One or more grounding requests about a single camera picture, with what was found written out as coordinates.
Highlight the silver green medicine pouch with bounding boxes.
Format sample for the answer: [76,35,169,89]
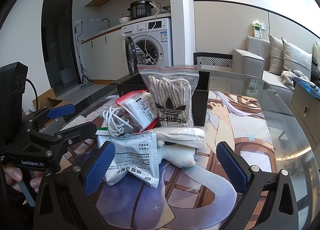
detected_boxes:
[98,133,159,188]

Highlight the white usb cable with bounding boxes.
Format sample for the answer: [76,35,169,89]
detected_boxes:
[102,106,135,138]

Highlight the white plush toy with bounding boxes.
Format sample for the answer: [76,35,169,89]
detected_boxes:
[157,140,196,168]

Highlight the red white tissue pack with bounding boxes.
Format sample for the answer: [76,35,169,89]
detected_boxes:
[116,90,158,132]

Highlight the adidas bag of laces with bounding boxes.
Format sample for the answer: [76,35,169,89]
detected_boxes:
[137,64,199,127]

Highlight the person's left hand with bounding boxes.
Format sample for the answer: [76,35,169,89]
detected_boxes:
[3,164,43,193]

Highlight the cardboard box on floor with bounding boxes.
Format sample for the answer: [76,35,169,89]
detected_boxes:
[33,88,69,119]

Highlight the anime printed table mat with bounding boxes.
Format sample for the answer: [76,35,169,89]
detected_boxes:
[57,89,278,230]

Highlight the black storage box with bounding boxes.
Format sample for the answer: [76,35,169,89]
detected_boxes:
[112,70,210,126]

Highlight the beige side cabinet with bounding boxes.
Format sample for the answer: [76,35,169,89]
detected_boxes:
[290,77,320,167]

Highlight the kitchen faucet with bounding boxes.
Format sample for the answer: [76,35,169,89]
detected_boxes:
[101,18,111,31]

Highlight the grey clothes on sofa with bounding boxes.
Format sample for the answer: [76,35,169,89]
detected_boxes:
[280,70,309,90]

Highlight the beige sofa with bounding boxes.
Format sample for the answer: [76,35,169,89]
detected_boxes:
[232,35,320,101]

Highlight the white bowl on counter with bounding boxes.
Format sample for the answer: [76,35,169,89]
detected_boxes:
[119,16,131,24]

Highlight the white washing machine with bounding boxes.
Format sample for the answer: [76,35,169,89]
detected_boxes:
[121,18,174,72]

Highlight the grey cushion right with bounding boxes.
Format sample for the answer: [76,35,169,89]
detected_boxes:
[281,38,312,79]

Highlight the grey cushion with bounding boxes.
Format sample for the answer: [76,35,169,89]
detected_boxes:
[281,38,312,79]
[268,34,284,75]

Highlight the grey cushion left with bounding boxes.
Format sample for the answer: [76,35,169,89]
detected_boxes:
[268,34,284,75]

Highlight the black pressure cooker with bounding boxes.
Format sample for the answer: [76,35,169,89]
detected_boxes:
[127,0,153,20]

